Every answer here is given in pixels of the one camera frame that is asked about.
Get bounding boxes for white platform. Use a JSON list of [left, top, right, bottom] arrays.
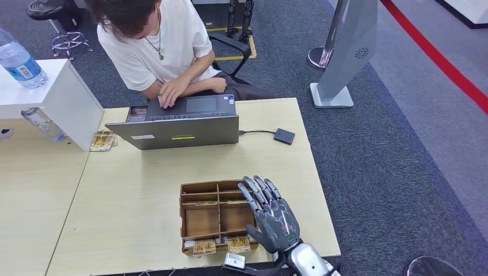
[[434, 0, 488, 30]]

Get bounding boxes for black stool with chrome base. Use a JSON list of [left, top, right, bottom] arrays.
[[26, 0, 94, 62]]

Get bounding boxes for black office chair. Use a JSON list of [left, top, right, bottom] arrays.
[[207, 33, 253, 85]]

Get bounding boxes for person's right hand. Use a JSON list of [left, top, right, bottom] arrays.
[[208, 77, 228, 95]]

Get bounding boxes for clear empty bottle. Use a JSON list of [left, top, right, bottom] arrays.
[[21, 107, 68, 143]]

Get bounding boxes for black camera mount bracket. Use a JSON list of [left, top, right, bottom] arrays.
[[222, 253, 291, 276]]

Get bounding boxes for white desk shelf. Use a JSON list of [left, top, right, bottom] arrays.
[[0, 59, 105, 152]]

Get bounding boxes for stack of yellow key cards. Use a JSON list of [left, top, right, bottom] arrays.
[[89, 131, 118, 153]]

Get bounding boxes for wooden card organizer box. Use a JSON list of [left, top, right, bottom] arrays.
[[179, 179, 260, 256]]

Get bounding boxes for chrome stanchion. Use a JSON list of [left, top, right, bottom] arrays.
[[307, 0, 349, 71]]

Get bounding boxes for grey kiosk stand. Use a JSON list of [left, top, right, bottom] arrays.
[[309, 0, 379, 110]]

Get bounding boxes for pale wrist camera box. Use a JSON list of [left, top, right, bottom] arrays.
[[223, 252, 247, 270]]

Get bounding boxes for black robot legs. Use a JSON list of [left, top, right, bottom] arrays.
[[224, 0, 256, 45]]

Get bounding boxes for small black USB device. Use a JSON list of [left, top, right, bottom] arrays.
[[273, 128, 296, 146]]

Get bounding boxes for person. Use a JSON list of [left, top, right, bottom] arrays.
[[84, 0, 276, 110]]

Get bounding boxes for person's left hand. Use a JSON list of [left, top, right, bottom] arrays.
[[157, 76, 190, 110]]

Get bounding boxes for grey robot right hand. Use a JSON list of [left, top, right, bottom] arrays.
[[237, 175, 302, 255]]

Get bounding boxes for grey laptop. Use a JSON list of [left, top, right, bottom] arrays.
[[105, 94, 240, 151]]

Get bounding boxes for blue-label water bottle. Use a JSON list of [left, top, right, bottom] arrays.
[[0, 27, 49, 90]]

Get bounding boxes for pendant necklace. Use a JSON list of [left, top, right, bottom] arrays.
[[144, 7, 165, 61]]

